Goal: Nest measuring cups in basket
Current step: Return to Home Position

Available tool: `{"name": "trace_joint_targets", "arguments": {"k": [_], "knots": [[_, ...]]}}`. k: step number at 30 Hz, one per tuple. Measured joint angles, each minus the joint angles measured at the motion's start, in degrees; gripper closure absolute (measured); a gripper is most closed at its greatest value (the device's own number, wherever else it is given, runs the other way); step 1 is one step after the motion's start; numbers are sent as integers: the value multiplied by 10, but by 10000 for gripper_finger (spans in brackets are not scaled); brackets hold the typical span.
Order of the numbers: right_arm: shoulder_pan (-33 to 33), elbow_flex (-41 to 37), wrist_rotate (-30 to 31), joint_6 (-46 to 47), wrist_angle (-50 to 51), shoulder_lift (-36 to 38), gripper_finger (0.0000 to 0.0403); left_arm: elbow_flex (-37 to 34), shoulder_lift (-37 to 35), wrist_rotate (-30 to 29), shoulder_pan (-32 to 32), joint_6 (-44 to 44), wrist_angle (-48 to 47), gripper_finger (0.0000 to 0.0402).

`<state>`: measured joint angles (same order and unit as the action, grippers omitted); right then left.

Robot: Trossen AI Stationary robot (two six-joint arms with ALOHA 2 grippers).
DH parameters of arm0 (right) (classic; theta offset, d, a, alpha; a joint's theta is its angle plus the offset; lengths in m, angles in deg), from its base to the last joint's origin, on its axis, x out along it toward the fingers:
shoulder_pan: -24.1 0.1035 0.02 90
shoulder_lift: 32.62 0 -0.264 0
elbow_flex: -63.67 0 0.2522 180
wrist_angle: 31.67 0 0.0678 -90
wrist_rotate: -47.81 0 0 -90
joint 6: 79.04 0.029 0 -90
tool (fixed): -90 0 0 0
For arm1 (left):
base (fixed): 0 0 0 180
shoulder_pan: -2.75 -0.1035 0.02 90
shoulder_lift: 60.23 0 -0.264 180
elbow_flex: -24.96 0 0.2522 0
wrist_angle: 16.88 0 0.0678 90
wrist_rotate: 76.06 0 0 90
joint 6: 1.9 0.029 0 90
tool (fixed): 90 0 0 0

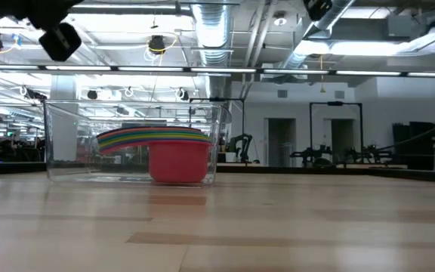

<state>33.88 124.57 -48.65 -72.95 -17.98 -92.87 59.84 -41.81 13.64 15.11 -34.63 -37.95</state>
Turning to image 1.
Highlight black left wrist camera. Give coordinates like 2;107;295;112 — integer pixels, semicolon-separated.
38;22;83;63

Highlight white pillar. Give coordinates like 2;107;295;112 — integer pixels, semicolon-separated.
49;75;79;162

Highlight clear plastic basket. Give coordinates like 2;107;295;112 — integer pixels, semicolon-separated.
42;100;233;187

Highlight orange-red measuring cup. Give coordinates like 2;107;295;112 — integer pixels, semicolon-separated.
98;139;214;185

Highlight yellow measuring cup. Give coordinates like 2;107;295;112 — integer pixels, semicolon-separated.
98;128;207;147

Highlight silver ceiling duct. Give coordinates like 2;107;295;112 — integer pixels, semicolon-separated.
277;0;356;71
190;3;234;99

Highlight green measuring cup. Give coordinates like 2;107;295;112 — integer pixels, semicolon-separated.
97;131;210;149

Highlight background robot arms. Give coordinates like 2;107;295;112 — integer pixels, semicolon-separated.
288;145;396;168

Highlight teal measuring cup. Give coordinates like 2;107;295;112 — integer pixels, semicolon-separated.
97;133;211;151

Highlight long black hanging cable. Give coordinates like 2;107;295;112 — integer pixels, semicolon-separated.
375;113;435;152

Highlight long ceiling light bar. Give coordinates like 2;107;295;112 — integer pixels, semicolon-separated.
0;64;435;79

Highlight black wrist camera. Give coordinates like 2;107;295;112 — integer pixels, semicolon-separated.
302;0;334;22
38;22;83;63

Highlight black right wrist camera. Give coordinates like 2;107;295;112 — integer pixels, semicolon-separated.
302;0;334;22

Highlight pink measuring cup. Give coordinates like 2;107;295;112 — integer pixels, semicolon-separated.
100;126;203;143

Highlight black monitors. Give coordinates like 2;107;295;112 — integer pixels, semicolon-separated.
393;121;435;171

